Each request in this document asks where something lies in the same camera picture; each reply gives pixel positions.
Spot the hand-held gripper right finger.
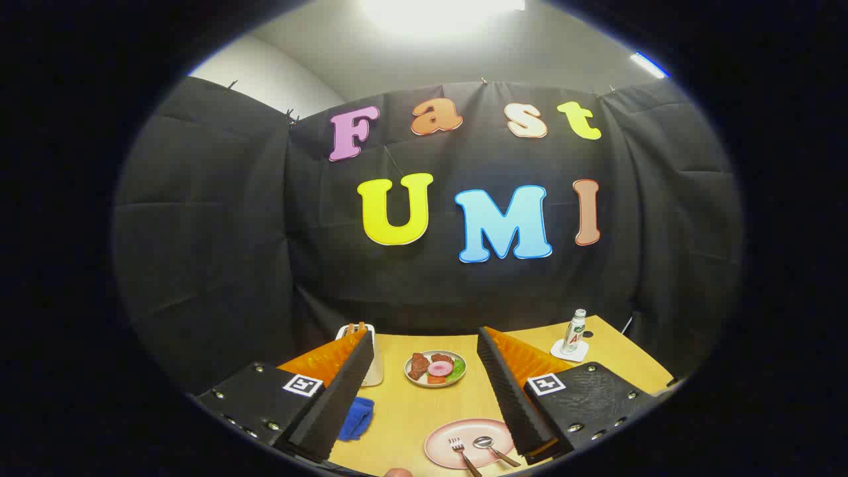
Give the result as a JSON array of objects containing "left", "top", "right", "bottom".
[{"left": 477, "top": 326, "right": 676, "bottom": 464}]

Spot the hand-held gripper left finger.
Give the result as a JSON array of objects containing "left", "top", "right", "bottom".
[{"left": 192, "top": 329, "right": 375, "bottom": 463}]

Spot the wooden-handled metal spoon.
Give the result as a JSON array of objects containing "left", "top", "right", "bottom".
[{"left": 472, "top": 436, "right": 522, "bottom": 468}]

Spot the wooden-handled metal fork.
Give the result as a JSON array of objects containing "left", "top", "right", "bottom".
[{"left": 448, "top": 437, "right": 483, "bottom": 477}]

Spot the blue folded cloth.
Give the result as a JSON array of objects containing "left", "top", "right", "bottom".
[{"left": 337, "top": 396, "right": 376, "bottom": 442}]

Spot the white toaster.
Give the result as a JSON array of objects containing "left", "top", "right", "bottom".
[{"left": 335, "top": 323, "right": 385, "bottom": 388}]

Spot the white square coaster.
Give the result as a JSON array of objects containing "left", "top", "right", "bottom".
[{"left": 551, "top": 339, "right": 590, "bottom": 363}]

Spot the grey oval food plate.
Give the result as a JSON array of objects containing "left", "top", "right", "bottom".
[{"left": 404, "top": 350, "right": 467, "bottom": 388}]

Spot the white drink bottle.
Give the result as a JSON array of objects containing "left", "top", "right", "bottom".
[{"left": 560, "top": 309, "right": 587, "bottom": 355}]

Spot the pink round plate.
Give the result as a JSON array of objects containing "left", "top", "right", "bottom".
[{"left": 424, "top": 418, "right": 524, "bottom": 470}]

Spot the ceiling light strip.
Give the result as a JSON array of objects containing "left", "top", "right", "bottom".
[{"left": 629, "top": 52, "right": 668, "bottom": 80}]

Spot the bright ceiling light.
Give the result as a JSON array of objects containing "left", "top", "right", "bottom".
[{"left": 361, "top": 0, "right": 527, "bottom": 34}]

